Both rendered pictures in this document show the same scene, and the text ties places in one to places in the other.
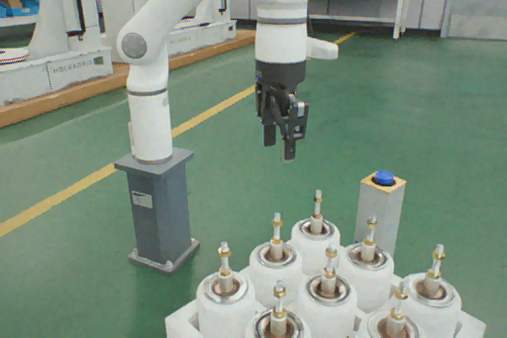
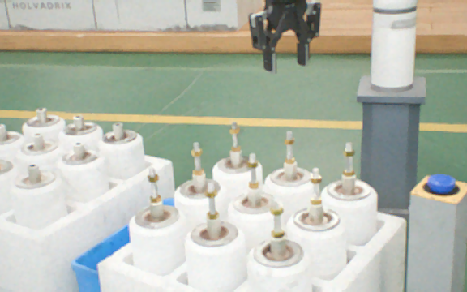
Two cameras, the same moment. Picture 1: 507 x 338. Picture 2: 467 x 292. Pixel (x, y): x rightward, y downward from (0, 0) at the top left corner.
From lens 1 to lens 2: 1.17 m
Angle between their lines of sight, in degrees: 72
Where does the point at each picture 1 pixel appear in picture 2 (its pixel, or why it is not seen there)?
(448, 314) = (250, 265)
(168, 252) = not seen: hidden behind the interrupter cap
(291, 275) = (273, 191)
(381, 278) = (292, 233)
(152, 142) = (375, 64)
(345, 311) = (233, 216)
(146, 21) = not seen: outside the picture
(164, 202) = (368, 133)
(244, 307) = (221, 178)
